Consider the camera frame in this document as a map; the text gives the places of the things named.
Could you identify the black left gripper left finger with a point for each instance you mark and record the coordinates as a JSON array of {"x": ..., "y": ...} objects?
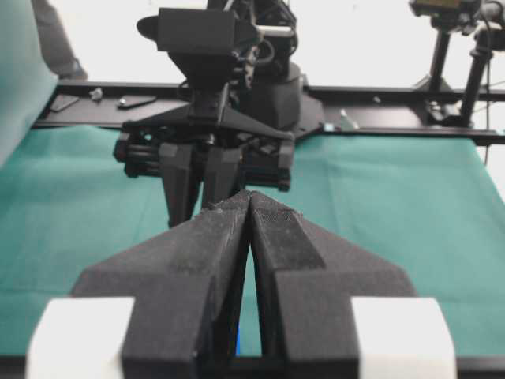
[{"x": 187, "y": 284}]

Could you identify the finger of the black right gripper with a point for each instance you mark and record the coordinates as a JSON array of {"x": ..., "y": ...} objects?
[
  {"x": 221, "y": 177},
  {"x": 178, "y": 181}
]

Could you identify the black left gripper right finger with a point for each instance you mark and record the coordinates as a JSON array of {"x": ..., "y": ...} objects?
[{"x": 305, "y": 278}]

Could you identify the right gripper rail body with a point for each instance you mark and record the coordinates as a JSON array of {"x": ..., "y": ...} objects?
[{"x": 208, "y": 120}]

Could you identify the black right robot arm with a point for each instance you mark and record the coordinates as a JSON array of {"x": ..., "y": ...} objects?
[{"x": 244, "y": 105}]

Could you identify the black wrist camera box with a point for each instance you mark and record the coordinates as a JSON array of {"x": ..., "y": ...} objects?
[{"x": 198, "y": 31}]

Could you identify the black camera stand pole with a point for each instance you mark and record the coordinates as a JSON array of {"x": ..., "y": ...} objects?
[{"x": 446, "y": 17}]

